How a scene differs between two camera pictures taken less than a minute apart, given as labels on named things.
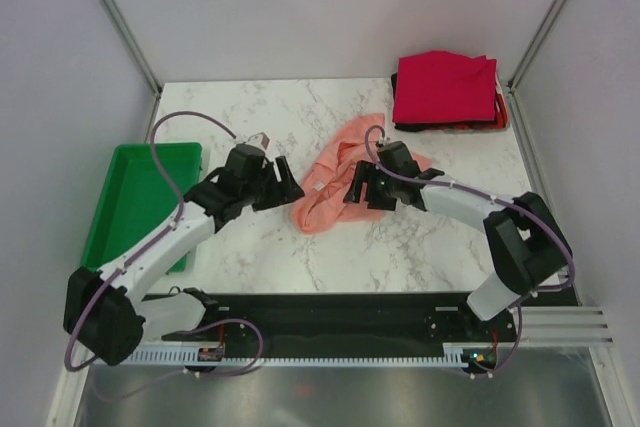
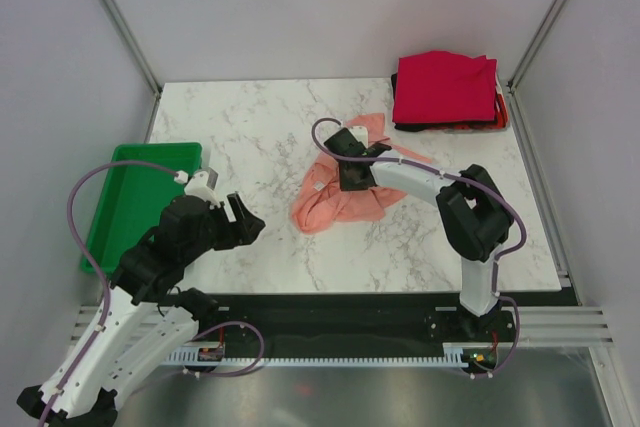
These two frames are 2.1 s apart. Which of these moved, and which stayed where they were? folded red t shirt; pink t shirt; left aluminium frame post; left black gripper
Moved: left black gripper
Stayed: folded red t shirt; left aluminium frame post; pink t shirt
